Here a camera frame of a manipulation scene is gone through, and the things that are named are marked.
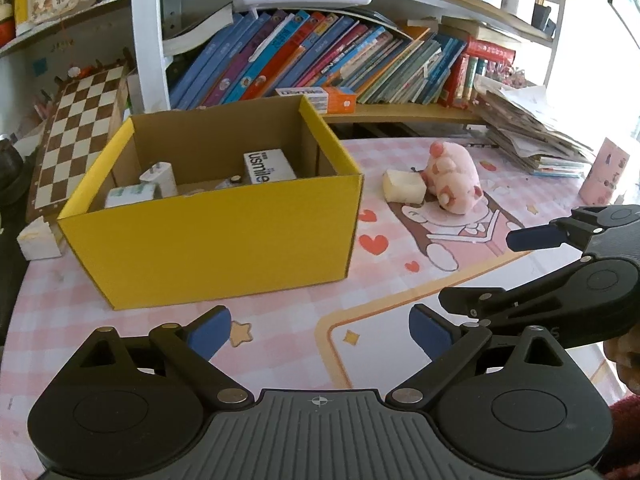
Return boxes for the pink pen holder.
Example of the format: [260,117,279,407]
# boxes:
[579,137,630,206]

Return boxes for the person's right forearm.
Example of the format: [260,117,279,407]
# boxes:
[600,395,640,476]

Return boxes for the white paper block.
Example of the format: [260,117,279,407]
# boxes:
[17,217,63,261]

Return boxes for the dark bulky object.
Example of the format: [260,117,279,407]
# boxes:
[0,137,26,261]

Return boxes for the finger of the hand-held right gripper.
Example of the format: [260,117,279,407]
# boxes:
[506,205,611,257]
[439,257,592,334]

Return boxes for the white bookshelf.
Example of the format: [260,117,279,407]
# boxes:
[130,0,573,126]

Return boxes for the yellow cardboard box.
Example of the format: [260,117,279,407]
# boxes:
[56,95,365,311]

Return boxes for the large white toothpaste box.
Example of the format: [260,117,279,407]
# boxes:
[243,148,297,186]

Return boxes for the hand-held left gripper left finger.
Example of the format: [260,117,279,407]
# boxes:
[70,305,254,406]

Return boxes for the person's right hand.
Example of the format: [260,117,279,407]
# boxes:
[602,327,640,401]

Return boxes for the white oblong bar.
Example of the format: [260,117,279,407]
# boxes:
[232,0,374,12]

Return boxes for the row of picture books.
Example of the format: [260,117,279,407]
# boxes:
[167,10,518,110]

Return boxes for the brown white chessboard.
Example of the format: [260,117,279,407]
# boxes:
[25,60,131,223]

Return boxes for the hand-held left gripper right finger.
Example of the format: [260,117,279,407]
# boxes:
[385,304,571,406]

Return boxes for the stack of papers and booklets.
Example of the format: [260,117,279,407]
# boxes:
[472,74,596,178]

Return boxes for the cream sponge block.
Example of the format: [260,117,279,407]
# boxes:
[382,169,427,204]

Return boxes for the small white toothpaste box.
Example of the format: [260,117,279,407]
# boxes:
[276,86,357,114]

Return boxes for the pink plush toy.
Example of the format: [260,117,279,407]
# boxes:
[419,141,488,215]

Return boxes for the pink printed table mat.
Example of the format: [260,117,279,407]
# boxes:
[0,135,640,461]

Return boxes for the white charger plug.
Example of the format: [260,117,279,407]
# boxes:
[139,161,178,197]

